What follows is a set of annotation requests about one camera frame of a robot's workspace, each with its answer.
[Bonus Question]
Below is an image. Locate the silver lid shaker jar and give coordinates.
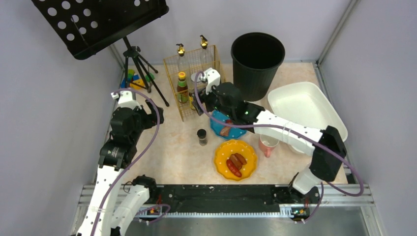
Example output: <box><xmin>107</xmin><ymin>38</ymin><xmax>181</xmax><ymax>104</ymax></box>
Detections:
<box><xmin>188</xmin><ymin>73</ymin><xmax>206</xmax><ymax>93</ymax></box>

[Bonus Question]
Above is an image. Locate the black cap spice bottle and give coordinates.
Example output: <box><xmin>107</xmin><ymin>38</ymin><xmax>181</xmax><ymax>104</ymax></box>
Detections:
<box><xmin>197</xmin><ymin>129</ymin><xmax>208</xmax><ymax>146</ymax></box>

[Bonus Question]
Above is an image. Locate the yellow cap sauce bottle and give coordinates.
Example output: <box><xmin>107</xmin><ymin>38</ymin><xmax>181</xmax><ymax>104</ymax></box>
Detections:
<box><xmin>177</xmin><ymin>71</ymin><xmax>188</xmax><ymax>103</ymax></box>

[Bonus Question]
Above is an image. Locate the clear bottle gold pump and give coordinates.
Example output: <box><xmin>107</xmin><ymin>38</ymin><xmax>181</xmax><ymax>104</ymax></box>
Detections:
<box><xmin>176</xmin><ymin>43</ymin><xmax>191</xmax><ymax>83</ymax></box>
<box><xmin>199</xmin><ymin>34</ymin><xmax>216</xmax><ymax>74</ymax></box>

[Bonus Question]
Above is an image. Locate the yellow dotted plate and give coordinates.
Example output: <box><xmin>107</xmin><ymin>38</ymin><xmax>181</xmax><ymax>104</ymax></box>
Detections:
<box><xmin>213</xmin><ymin>140</ymin><xmax>258</xmax><ymax>181</ymax></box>

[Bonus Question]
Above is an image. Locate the small yellow spice bottle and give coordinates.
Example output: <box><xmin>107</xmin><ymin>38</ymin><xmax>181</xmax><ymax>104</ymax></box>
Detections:
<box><xmin>189</xmin><ymin>92</ymin><xmax>196</xmax><ymax>111</ymax></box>

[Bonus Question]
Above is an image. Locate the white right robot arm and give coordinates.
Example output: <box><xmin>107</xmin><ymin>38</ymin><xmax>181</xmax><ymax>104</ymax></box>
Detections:
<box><xmin>194</xmin><ymin>83</ymin><xmax>346</xmax><ymax>195</ymax></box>

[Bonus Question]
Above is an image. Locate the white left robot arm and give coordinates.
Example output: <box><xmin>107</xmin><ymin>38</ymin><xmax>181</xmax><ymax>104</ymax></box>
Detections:
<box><xmin>76</xmin><ymin>98</ymin><xmax>163</xmax><ymax>236</ymax></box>

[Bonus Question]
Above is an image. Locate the yellow toy block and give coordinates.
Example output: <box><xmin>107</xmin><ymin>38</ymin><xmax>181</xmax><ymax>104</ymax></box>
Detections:
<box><xmin>130</xmin><ymin>79</ymin><xmax>146</xmax><ymax>90</ymax></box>

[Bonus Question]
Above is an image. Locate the blue toy block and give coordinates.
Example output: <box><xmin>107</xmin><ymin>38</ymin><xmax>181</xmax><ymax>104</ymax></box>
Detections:
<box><xmin>120</xmin><ymin>74</ymin><xmax>140</xmax><ymax>89</ymax></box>

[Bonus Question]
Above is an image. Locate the blue dotted plate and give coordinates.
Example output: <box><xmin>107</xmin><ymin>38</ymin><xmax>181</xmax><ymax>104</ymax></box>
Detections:
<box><xmin>210</xmin><ymin>110</ymin><xmax>247</xmax><ymax>140</ymax></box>

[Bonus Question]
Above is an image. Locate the lime green toy block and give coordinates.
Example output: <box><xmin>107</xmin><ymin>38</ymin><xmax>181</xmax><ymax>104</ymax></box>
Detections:
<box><xmin>127</xmin><ymin>69</ymin><xmax>135</xmax><ymax>81</ymax></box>

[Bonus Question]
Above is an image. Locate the brown sausage middle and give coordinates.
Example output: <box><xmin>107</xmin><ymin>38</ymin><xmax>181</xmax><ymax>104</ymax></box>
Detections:
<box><xmin>229</xmin><ymin>154</ymin><xmax>243</xmax><ymax>170</ymax></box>

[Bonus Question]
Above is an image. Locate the brown sausage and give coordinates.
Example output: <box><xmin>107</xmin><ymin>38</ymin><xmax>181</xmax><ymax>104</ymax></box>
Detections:
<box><xmin>229</xmin><ymin>154</ymin><xmax>243</xmax><ymax>170</ymax></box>
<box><xmin>234</xmin><ymin>153</ymin><xmax>247</xmax><ymax>165</ymax></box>

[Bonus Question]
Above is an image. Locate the black tripod stand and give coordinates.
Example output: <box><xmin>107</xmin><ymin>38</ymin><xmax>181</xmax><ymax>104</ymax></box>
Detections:
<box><xmin>122</xmin><ymin>36</ymin><xmax>170</xmax><ymax>107</ymax></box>

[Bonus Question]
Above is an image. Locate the black plastic trash bin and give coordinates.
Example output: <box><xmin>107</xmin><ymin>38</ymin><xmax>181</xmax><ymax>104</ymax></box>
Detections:
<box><xmin>231</xmin><ymin>32</ymin><xmax>286</xmax><ymax>101</ymax></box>

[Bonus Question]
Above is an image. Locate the brown sausage rear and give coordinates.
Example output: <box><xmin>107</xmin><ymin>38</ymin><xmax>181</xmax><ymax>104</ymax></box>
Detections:
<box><xmin>234</xmin><ymin>153</ymin><xmax>247</xmax><ymax>165</ymax></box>

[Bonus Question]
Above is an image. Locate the red sausage front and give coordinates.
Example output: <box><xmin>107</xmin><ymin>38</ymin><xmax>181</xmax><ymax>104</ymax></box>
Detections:
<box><xmin>226</xmin><ymin>159</ymin><xmax>242</xmax><ymax>177</ymax></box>

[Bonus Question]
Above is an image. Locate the pink mug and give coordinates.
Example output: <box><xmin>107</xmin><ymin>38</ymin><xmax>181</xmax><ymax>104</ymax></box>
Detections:
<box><xmin>258</xmin><ymin>135</ymin><xmax>280</xmax><ymax>158</ymax></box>

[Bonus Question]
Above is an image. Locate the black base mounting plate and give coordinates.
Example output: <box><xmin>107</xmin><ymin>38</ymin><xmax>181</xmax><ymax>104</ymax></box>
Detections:
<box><xmin>147</xmin><ymin>184</ymin><xmax>320</xmax><ymax>213</ymax></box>

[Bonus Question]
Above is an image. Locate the white plastic basin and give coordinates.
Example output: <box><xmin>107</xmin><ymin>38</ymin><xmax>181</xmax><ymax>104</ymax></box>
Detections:
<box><xmin>268</xmin><ymin>82</ymin><xmax>348</xmax><ymax>142</ymax></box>

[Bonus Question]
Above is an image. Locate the black perforated music stand tray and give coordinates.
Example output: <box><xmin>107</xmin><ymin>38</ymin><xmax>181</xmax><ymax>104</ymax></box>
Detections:
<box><xmin>32</xmin><ymin>0</ymin><xmax>169</xmax><ymax>60</ymax></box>

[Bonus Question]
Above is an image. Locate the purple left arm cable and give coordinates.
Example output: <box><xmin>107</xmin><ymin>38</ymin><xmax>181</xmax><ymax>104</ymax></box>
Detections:
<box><xmin>89</xmin><ymin>88</ymin><xmax>171</xmax><ymax>236</ymax></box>

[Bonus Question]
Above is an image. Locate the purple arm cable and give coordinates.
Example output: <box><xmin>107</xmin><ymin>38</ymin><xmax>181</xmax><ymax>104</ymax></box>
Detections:
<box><xmin>194</xmin><ymin>71</ymin><xmax>364</xmax><ymax>224</ymax></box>
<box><xmin>89</xmin><ymin>88</ymin><xmax>171</xmax><ymax>236</ymax></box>

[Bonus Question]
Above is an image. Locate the yellow wire rack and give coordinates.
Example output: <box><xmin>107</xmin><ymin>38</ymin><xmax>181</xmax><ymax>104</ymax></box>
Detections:
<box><xmin>163</xmin><ymin>45</ymin><xmax>226</xmax><ymax>121</ymax></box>

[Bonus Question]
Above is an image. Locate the aluminium frame rail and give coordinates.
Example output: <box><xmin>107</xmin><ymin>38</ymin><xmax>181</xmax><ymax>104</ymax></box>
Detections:
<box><xmin>76</xmin><ymin>184</ymin><xmax>375</xmax><ymax>219</ymax></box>

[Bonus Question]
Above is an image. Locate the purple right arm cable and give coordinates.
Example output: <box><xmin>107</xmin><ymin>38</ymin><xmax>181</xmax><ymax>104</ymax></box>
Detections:
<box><xmin>194</xmin><ymin>71</ymin><xmax>364</xmax><ymax>224</ymax></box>

